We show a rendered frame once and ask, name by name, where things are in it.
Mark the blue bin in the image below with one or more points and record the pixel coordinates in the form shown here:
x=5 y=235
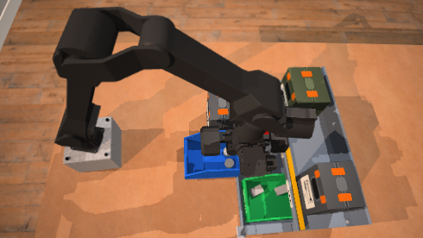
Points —
x=198 y=166

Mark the green open bin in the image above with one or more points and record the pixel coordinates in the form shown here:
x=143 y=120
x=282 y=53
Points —
x=266 y=206

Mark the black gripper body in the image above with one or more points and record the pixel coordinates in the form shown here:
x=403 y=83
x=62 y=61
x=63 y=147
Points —
x=210 y=139

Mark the yellow long thin bar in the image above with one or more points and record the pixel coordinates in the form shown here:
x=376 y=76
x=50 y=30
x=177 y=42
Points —
x=295 y=190

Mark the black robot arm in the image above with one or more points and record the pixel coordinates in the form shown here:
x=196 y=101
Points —
x=84 y=53

